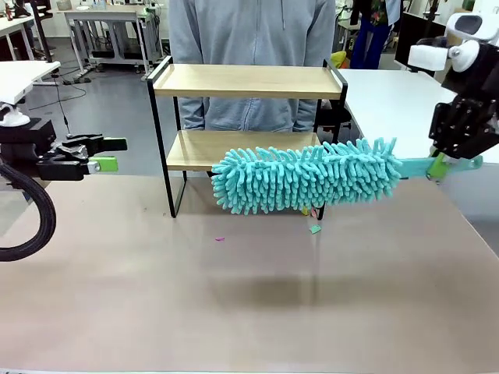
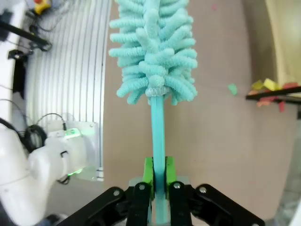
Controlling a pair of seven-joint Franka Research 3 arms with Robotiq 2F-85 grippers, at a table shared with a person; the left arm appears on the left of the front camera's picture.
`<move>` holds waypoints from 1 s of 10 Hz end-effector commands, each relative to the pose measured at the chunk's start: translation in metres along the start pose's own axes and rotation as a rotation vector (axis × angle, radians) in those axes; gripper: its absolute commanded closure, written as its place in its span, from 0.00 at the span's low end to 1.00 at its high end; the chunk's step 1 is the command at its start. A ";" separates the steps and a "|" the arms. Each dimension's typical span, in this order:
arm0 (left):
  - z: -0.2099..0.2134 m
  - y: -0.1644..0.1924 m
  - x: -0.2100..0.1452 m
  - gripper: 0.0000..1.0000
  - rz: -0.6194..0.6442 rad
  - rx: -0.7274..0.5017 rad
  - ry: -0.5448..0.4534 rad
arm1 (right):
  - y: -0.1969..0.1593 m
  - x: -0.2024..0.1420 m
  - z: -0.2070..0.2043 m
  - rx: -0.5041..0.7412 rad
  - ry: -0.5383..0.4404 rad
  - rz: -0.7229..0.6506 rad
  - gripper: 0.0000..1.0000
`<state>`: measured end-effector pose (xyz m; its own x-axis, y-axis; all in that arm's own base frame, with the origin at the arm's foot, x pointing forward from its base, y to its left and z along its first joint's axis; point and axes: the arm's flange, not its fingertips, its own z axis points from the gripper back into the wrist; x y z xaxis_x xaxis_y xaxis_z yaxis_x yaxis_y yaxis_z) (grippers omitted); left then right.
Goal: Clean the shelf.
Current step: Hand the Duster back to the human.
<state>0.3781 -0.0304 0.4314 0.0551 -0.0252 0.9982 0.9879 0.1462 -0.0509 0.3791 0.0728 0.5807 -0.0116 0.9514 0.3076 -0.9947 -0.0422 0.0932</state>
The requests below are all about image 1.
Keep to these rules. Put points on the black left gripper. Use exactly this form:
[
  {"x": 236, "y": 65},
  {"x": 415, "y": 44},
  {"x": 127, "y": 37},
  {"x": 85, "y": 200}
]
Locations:
[{"x": 23, "y": 140}]

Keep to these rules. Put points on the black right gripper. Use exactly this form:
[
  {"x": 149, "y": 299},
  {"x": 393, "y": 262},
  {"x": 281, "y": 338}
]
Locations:
[{"x": 468, "y": 78}]

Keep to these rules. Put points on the teal chenille duster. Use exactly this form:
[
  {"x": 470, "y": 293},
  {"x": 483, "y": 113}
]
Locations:
[{"x": 304, "y": 175}]

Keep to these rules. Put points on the large white table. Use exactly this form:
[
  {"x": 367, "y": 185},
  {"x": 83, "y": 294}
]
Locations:
[{"x": 390, "y": 101}]

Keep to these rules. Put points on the black monitor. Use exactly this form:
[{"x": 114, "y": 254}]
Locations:
[{"x": 413, "y": 29}]

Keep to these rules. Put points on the small white desk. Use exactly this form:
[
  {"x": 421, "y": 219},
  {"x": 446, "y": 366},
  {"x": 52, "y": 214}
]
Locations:
[{"x": 23, "y": 76}]

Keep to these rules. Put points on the bystander in blue trousers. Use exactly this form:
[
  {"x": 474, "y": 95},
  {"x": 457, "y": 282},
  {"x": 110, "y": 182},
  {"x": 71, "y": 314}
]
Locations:
[{"x": 370, "y": 46}]

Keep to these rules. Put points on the black office chair seat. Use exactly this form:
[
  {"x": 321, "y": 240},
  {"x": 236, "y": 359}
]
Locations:
[{"x": 335, "y": 115}]

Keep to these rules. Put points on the yellow green cushion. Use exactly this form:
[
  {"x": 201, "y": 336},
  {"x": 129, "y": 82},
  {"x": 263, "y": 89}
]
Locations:
[{"x": 338, "y": 58}]

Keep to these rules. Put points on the black tall chair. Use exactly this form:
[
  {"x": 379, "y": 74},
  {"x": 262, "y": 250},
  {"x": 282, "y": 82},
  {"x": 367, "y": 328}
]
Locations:
[{"x": 43, "y": 11}]

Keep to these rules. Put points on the green paper scrap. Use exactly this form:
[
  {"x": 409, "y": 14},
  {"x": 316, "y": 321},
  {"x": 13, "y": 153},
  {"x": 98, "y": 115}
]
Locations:
[{"x": 315, "y": 229}]

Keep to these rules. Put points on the person in grey hoodie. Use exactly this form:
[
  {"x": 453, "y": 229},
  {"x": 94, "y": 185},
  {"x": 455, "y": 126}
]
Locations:
[{"x": 249, "y": 35}]

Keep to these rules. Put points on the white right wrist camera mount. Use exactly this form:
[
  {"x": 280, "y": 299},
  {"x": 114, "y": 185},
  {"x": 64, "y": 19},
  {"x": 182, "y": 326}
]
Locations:
[{"x": 427, "y": 56}]

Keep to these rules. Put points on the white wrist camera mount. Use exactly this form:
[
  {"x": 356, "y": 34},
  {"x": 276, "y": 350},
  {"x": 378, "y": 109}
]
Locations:
[
  {"x": 13, "y": 115},
  {"x": 427, "y": 56}
]

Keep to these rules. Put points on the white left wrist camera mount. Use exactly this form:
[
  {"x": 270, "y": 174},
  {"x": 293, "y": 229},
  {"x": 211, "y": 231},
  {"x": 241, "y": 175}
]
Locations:
[{"x": 13, "y": 115}]

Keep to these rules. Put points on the grey frame workbench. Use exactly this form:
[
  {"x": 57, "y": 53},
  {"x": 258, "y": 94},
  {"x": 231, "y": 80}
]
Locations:
[{"x": 101, "y": 15}]

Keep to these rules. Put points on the black frame wooden shelf rack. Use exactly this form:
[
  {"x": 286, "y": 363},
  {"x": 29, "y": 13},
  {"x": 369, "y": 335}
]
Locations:
[{"x": 241, "y": 82}]

